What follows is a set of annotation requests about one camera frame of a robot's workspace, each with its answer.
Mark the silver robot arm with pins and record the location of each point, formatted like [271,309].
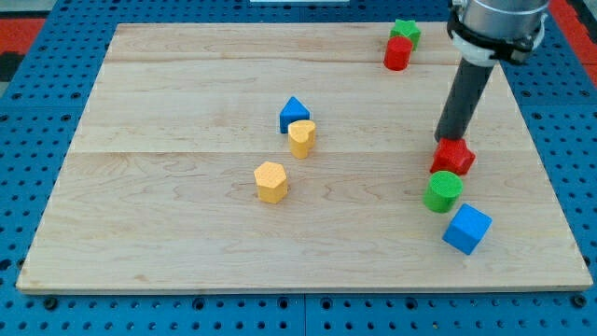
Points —
[489,31]

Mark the red star block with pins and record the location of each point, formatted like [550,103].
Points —
[453,156]

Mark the green star block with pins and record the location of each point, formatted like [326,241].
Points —
[408,29]

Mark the yellow hexagon block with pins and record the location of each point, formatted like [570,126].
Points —
[271,181]

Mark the yellow heart block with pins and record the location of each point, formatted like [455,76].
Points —
[301,137]

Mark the blue triangle block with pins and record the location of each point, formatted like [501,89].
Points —
[293,110]

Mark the wooden board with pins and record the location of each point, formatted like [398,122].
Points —
[157,193]

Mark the green cylinder block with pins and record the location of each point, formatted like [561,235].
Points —
[442,191]

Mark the red cylinder block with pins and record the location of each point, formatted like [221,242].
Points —
[397,54]

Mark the blue cube block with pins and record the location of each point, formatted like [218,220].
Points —
[467,229]

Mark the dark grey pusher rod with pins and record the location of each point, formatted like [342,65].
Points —
[466,89]

